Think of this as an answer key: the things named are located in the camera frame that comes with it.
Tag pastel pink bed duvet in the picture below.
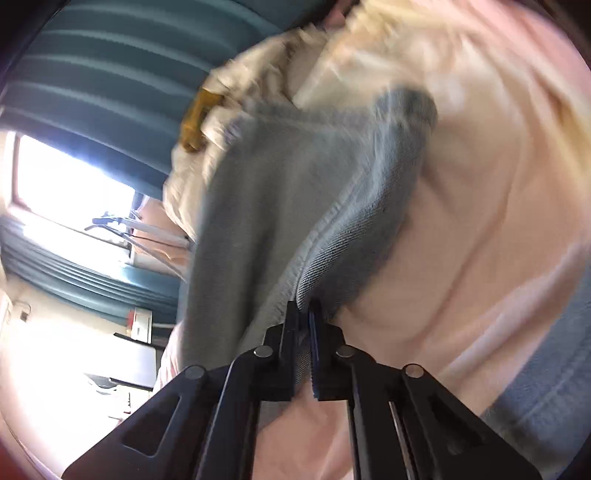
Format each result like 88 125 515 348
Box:
151 0 591 480

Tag pile of cream clothes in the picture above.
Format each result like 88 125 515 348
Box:
161 18 339 243

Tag garment steamer stand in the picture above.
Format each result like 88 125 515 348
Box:
83 215 192 280

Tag dark teal right curtain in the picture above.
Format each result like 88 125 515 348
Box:
1 1 308 197

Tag dark teal curtain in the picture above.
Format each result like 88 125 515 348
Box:
1 1 308 197
1 216 181 325

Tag beige hanging garment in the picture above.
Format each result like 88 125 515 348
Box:
130 196 192 276

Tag mustard yellow garment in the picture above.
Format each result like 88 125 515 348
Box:
178 88 224 152

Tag dark teal left curtain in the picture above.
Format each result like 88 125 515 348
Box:
1 216 181 325

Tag blue denim jeans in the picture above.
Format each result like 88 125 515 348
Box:
177 88 438 370

